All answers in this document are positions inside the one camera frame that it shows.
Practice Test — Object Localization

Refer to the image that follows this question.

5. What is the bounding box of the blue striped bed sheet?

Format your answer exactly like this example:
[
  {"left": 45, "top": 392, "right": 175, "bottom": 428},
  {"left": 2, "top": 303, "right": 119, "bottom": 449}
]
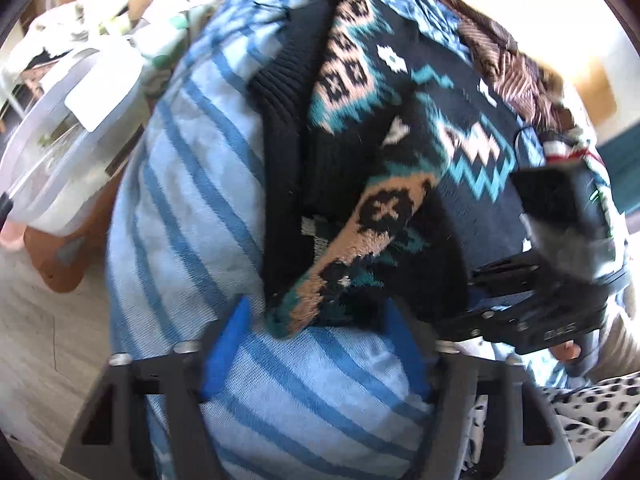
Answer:
[{"left": 104, "top": 0, "right": 551, "bottom": 480}]

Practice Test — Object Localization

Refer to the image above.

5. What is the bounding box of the person right hand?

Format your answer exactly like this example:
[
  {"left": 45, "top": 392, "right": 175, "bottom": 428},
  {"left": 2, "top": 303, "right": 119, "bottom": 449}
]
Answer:
[{"left": 549, "top": 340, "right": 582, "bottom": 363}]

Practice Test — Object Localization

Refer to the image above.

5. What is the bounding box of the black patterned knit sweater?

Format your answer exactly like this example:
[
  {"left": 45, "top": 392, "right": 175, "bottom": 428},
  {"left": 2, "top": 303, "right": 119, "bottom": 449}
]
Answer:
[{"left": 250, "top": 0, "right": 544, "bottom": 338}]

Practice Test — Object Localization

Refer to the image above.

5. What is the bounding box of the star striped duvet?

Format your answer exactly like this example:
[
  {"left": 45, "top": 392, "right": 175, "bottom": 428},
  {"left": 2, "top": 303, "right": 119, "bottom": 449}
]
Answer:
[{"left": 541, "top": 127, "right": 628, "bottom": 268}]

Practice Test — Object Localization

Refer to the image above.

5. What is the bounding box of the leopard print garment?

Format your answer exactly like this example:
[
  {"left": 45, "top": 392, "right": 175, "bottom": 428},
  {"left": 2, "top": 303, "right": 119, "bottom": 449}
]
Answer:
[{"left": 459, "top": 372, "right": 640, "bottom": 470}]

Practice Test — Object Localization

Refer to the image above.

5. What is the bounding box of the teal curtain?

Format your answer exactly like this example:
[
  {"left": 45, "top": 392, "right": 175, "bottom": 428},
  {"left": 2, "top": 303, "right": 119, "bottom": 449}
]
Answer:
[{"left": 599, "top": 125, "right": 640, "bottom": 214}]

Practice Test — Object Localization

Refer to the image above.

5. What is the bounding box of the clear plastic storage bin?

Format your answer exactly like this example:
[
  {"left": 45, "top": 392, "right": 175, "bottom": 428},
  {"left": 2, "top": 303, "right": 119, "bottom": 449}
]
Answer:
[{"left": 1, "top": 46, "right": 150, "bottom": 236}]

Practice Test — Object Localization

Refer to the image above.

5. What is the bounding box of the brown striped garment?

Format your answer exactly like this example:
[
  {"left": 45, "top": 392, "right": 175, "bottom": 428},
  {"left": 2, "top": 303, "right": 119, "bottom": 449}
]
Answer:
[{"left": 438, "top": 0, "right": 575, "bottom": 133}]

